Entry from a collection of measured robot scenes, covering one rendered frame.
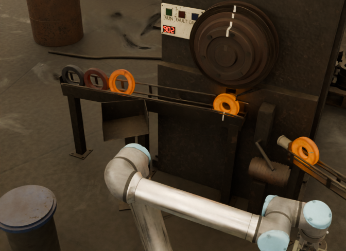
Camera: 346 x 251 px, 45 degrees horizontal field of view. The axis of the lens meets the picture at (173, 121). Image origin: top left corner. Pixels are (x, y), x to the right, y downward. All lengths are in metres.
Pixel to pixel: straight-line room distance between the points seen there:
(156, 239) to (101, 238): 1.00
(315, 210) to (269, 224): 0.18
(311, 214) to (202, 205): 0.36
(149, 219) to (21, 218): 0.84
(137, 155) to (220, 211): 0.39
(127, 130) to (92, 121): 1.18
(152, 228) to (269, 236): 0.52
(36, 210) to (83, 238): 0.49
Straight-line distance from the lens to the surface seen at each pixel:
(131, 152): 1.54
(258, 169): 2.38
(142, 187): 1.42
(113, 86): 2.76
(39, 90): 4.14
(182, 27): 2.43
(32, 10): 4.94
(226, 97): 2.39
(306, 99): 2.36
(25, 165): 3.27
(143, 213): 1.63
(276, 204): 1.46
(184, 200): 1.38
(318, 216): 1.46
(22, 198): 2.38
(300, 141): 2.22
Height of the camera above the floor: 2.05
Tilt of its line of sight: 35 degrees down
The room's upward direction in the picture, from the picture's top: 1 degrees clockwise
